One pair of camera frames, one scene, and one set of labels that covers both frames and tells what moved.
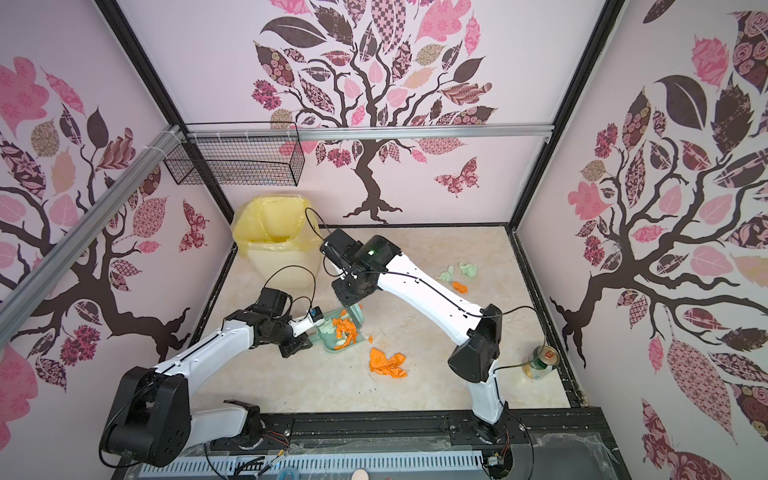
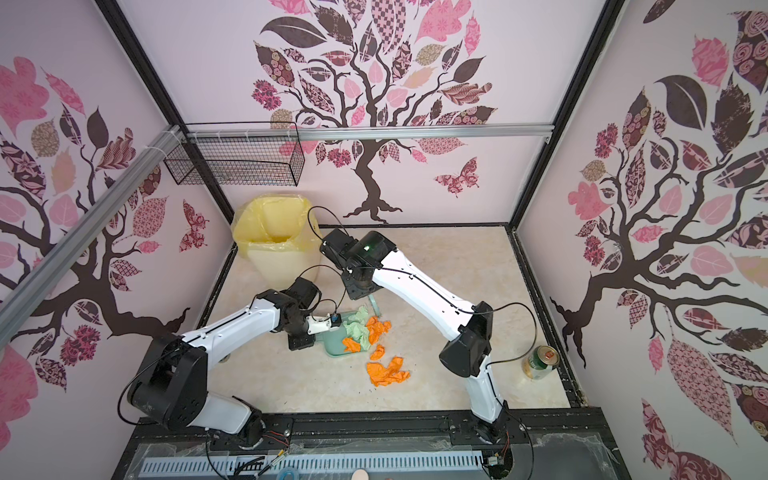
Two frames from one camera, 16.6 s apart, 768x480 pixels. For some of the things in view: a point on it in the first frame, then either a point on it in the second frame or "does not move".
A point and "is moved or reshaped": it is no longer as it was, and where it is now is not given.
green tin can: (540, 362) does not move
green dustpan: (348, 322) is moved or reshaped
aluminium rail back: (372, 132) does not move
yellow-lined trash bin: (281, 236) does not move
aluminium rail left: (17, 300) does not move
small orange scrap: (460, 287) to (351, 345)
